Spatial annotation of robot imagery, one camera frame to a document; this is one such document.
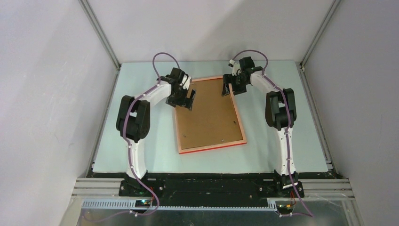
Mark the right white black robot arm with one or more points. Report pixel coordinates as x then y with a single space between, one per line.
280 112

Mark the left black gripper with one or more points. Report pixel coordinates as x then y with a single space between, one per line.
189 101

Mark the brown cardboard backing board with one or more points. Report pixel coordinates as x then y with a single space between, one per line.
209 118

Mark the aluminium front rail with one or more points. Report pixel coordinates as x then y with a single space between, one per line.
103 193

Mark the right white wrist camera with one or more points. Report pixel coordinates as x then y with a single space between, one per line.
235 67

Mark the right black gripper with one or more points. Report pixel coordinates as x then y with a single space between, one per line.
228 79

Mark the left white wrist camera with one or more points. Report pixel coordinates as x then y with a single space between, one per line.
186 80

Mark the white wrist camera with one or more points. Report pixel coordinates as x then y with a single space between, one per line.
235 67
186 80

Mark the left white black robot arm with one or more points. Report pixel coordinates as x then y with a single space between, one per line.
134 116

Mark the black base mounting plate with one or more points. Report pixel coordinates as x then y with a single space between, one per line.
152 183

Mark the orange wooden picture frame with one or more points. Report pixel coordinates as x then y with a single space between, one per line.
212 148

